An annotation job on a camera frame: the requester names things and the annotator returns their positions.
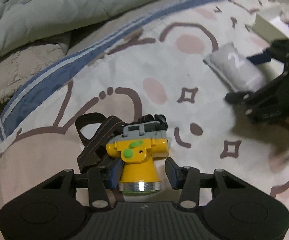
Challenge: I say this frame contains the white shallow tray box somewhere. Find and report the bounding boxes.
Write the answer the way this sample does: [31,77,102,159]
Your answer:
[252,4,289,42]

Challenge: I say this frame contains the beige fuzzy pillow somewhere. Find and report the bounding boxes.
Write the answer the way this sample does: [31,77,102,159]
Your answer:
[0,32,71,105]

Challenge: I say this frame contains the cartoon bear patterned cloth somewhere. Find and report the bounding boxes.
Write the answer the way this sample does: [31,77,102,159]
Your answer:
[0,0,289,240]

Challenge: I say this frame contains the yellow headlamp with strap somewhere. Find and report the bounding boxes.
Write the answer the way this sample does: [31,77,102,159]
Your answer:
[75,113,169,194]

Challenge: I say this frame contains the grey pouch with number 2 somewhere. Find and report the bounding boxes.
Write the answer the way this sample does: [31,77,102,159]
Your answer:
[204,42,266,92]

